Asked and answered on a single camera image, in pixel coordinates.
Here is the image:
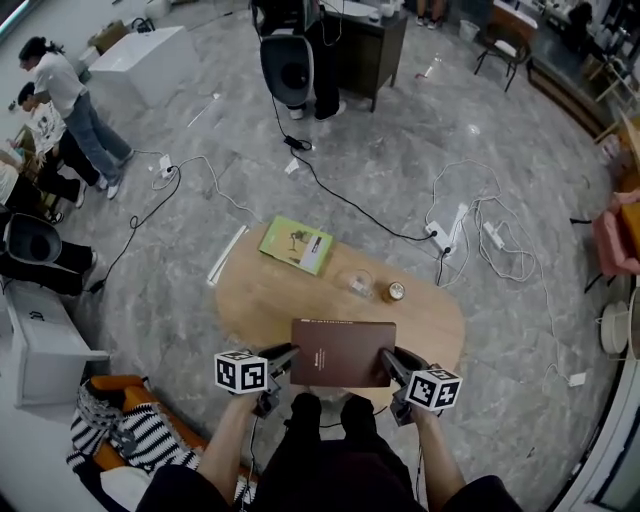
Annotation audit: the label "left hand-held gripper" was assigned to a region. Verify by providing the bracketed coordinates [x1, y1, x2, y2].
[214, 343, 302, 419]

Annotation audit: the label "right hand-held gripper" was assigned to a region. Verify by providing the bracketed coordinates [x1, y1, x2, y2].
[380, 346, 464, 428]

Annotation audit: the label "brown notebook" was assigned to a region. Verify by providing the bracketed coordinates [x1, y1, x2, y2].
[289, 318, 398, 389]

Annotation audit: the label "orange sofa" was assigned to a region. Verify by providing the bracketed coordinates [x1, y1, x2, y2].
[79, 374, 259, 484]

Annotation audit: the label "person's right forearm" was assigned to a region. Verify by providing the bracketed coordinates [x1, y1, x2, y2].
[409, 407, 469, 511]

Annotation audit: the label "person's left forearm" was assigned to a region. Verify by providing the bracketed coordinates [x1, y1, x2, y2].
[197, 392, 261, 494]

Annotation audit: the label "wooden coffee table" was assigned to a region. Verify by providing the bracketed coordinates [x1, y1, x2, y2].
[214, 222, 467, 410]

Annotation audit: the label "green book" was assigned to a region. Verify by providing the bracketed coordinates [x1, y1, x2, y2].
[257, 215, 335, 277]

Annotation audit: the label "person's black trousers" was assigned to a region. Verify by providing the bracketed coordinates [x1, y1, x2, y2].
[288, 392, 377, 446]

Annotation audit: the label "clear glass cup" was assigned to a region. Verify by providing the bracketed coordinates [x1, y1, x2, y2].
[333, 268, 376, 302]

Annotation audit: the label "person's dark shirt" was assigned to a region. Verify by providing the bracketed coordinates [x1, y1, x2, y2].
[135, 434, 524, 512]

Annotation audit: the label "grey knotted scarf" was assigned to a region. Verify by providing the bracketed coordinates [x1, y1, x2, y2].
[105, 423, 140, 457]

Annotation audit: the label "grey fringed throw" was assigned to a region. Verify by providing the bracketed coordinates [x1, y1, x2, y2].
[76, 381, 127, 429]

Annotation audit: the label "white fluffy blanket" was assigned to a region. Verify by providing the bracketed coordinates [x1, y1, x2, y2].
[98, 467, 154, 512]

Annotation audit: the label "white round side table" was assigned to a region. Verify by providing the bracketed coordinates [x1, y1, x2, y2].
[594, 287, 640, 362]

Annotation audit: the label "white vanity cabinet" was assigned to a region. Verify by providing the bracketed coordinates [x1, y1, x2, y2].
[0, 278, 111, 409]

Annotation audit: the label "pink armchair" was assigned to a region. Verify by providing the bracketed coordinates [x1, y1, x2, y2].
[569, 188, 640, 295]

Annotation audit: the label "yellow cushion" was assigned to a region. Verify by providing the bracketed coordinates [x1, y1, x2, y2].
[619, 199, 640, 251]

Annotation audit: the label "grey shell backpack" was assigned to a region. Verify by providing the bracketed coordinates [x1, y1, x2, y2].
[258, 28, 317, 109]
[1, 212, 64, 265]

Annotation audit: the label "dark wooden desk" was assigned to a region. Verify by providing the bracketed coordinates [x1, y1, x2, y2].
[319, 0, 410, 114]

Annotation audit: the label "dark low bench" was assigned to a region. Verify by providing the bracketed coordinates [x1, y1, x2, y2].
[526, 53, 617, 142]

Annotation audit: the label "white bathtub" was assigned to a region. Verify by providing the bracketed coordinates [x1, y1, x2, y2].
[87, 25, 200, 110]

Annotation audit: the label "dark chair with white seat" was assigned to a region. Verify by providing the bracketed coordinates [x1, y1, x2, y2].
[472, 22, 533, 94]

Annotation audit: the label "white basin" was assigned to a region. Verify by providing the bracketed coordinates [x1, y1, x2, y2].
[324, 0, 382, 20]

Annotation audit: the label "cardboard box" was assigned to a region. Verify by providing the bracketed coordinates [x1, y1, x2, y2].
[88, 19, 131, 55]

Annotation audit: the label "left hand-held gripper cable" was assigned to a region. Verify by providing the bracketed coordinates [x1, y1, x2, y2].
[246, 414, 262, 484]

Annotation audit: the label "hand-held gripper cable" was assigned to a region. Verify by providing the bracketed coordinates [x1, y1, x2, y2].
[246, 414, 262, 484]
[412, 424, 427, 501]

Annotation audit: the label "right hand-held gripper cable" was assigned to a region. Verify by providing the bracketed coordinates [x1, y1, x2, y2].
[412, 424, 427, 501]

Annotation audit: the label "white cable tangle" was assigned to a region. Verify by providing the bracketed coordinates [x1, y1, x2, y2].
[423, 158, 574, 386]

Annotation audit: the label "white floor cable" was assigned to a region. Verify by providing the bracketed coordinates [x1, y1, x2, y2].
[132, 148, 265, 225]

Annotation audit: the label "black floor cable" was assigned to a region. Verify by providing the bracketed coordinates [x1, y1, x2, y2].
[88, 164, 183, 295]
[269, 92, 441, 244]

